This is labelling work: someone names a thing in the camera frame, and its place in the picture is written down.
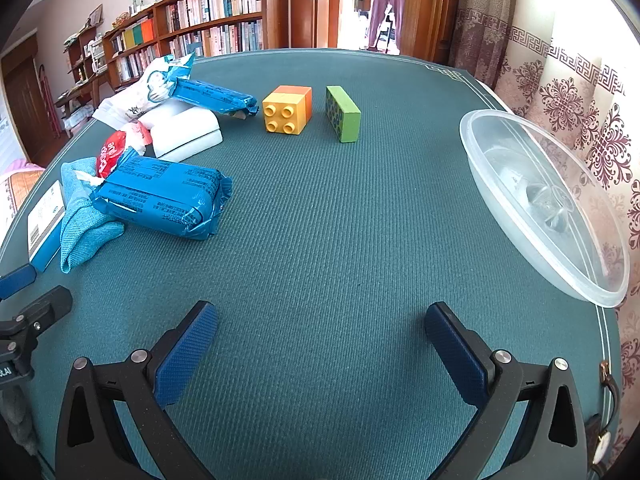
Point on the white plastic bag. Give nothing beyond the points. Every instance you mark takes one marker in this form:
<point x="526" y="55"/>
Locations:
<point x="150" y="85"/>

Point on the picture frame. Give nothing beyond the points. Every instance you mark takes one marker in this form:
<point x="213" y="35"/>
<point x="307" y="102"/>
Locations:
<point x="95" y="16"/>

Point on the red white snack packet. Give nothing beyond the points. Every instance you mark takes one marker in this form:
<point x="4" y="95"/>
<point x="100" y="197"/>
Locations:
<point x="111" y="152"/>

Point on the clear plastic bowl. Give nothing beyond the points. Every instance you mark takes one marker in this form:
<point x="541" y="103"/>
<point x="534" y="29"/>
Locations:
<point x="525" y="185"/>

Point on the patterned curtain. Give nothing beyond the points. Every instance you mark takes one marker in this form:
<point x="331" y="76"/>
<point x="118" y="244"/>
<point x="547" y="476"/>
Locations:
<point x="575" y="85"/>

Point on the person's left hand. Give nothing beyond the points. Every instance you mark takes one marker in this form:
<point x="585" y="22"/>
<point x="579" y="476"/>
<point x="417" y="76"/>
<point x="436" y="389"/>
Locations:
<point x="14" y="422"/>

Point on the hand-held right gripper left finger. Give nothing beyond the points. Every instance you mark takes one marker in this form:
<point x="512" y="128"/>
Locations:
<point x="185" y="355"/>

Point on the teal cloth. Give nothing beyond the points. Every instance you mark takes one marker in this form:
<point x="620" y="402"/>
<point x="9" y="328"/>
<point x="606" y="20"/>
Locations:
<point x="80" y="230"/>

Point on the yellow orange toy brick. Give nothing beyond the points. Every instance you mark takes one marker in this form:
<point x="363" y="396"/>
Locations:
<point x="287" y="110"/>

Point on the white blue medicine box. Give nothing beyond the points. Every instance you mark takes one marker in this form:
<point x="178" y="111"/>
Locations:
<point x="45" y="225"/>

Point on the blue packet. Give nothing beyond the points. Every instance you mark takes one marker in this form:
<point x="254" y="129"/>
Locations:
<point x="215" y="96"/>
<point x="160" y="195"/>

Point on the teal table mat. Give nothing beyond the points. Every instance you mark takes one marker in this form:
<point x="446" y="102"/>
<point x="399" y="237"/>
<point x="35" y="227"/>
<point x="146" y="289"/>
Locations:
<point x="325" y="235"/>

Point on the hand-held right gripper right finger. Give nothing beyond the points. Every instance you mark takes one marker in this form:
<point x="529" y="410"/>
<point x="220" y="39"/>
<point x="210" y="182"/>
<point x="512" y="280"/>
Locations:
<point x="457" y="355"/>

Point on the green wooden block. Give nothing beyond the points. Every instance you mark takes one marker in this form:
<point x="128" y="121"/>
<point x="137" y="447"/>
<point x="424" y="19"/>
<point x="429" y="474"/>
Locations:
<point x="345" y="120"/>

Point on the row of colourful books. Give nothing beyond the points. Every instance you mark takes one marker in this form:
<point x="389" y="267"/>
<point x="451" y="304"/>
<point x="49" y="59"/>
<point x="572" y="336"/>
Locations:
<point x="137" y="35"/>

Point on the wooden bookshelf with books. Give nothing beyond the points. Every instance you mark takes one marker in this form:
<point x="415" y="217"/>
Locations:
<point x="210" y="10"/>

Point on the dark wooden door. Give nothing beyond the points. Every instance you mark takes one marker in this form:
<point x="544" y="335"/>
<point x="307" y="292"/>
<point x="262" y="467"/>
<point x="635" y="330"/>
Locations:
<point x="22" y="105"/>

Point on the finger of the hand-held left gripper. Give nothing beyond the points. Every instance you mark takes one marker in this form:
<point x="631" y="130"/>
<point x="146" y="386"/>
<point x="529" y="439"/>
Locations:
<point x="47" y="306"/>
<point x="17" y="281"/>

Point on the small wooden shelf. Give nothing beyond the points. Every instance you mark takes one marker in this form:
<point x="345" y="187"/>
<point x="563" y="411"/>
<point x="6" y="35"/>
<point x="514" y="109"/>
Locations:
<point x="82" y="70"/>

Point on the white sponge block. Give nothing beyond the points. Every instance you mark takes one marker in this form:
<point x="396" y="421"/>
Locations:
<point x="185" y="130"/>

